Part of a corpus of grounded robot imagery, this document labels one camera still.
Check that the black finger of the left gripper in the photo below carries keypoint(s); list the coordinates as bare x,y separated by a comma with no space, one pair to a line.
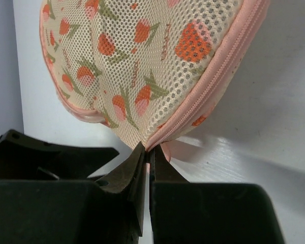
26,158

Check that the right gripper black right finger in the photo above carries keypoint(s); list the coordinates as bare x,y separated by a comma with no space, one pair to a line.
187,212

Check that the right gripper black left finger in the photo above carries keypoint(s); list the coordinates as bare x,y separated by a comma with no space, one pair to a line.
104,210

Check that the peach floral mesh laundry bag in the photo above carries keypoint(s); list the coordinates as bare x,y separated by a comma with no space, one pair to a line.
149,70

